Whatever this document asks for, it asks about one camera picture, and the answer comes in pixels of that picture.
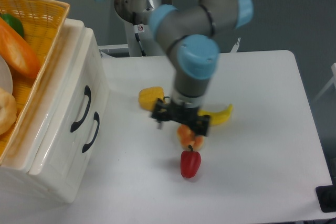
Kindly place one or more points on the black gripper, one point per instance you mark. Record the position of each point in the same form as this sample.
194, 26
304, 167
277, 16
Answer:
184, 110

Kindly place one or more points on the white top drawer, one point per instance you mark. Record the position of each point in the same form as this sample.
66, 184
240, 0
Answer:
87, 71

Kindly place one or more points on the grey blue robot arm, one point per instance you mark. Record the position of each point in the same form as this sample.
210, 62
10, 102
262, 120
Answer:
186, 37

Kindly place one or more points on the white drawer cabinet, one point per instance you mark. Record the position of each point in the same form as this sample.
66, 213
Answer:
19, 159

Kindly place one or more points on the orange knotted bread roll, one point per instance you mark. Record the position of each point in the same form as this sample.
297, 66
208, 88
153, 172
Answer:
188, 138

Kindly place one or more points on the yellow toy banana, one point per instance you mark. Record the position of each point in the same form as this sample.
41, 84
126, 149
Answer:
220, 117

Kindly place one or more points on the yellow toy bell pepper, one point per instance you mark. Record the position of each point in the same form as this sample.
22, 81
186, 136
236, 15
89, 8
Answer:
148, 97

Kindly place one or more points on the red toy bell pepper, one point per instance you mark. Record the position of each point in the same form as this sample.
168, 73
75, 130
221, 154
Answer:
190, 162

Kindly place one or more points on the black device at edge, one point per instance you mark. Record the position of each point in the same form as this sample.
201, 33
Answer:
326, 198

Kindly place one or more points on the yellow wicker basket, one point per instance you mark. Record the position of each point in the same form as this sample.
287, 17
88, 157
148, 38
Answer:
42, 21

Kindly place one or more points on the beige bagel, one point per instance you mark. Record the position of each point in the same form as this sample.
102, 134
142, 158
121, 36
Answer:
8, 111

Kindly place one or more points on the white plate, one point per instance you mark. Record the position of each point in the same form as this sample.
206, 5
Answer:
6, 81

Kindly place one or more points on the orange baguette bread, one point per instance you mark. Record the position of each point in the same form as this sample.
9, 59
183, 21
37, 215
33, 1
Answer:
18, 53

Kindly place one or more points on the green toy pepper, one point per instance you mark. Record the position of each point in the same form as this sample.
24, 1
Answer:
14, 22

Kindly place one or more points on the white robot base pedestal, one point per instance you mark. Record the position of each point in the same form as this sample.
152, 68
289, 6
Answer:
136, 40

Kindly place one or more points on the white frame at right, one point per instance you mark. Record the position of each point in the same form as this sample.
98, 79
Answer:
330, 84

